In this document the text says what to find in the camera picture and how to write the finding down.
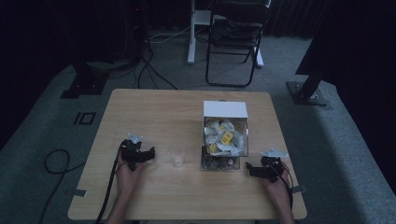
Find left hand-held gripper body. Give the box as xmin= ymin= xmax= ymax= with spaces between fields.
xmin=119 ymin=133 xmax=148 ymax=172

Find clear box with white lid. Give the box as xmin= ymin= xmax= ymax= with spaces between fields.
xmin=200 ymin=100 xmax=250 ymax=172

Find pile of white tea bags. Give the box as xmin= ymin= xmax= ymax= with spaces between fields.
xmin=204 ymin=118 xmax=247 ymax=157

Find small clear plastic cup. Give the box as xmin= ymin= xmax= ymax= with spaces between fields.
xmin=167 ymin=142 xmax=189 ymax=169

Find white floor cable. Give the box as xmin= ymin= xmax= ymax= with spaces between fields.
xmin=148 ymin=24 xmax=192 ymax=45

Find white desk leg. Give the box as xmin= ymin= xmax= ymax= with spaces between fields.
xmin=187 ymin=0 xmax=213 ymax=65
xmin=254 ymin=46 xmax=265 ymax=68

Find person's left hand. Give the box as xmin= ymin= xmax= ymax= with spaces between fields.
xmin=115 ymin=158 xmax=148 ymax=200

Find black folding chair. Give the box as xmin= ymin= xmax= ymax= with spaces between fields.
xmin=205 ymin=0 xmax=271 ymax=89

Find person's right hand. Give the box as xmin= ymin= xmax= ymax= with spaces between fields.
xmin=261 ymin=161 xmax=292 ymax=203

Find black stand with bolted base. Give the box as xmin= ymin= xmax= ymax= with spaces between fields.
xmin=286 ymin=69 xmax=329 ymax=107

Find black stand base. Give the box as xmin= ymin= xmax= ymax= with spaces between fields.
xmin=60 ymin=61 xmax=110 ymax=100

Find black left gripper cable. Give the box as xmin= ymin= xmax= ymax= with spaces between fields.
xmin=94 ymin=147 xmax=127 ymax=224

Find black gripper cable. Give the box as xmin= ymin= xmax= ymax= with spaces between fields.
xmin=274 ymin=163 xmax=295 ymax=213
xmin=94 ymin=147 xmax=127 ymax=224

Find black floor cable loop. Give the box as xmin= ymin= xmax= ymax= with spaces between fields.
xmin=37 ymin=148 xmax=87 ymax=224

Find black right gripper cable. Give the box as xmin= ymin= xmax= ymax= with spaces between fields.
xmin=274 ymin=163 xmax=295 ymax=213

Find dark curtain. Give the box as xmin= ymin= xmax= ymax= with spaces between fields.
xmin=294 ymin=0 xmax=396 ymax=194

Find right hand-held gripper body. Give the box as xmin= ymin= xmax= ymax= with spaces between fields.
xmin=261 ymin=147 xmax=290 ymax=184

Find black floor cables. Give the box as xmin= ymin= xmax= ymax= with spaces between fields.
xmin=108 ymin=43 xmax=179 ymax=91

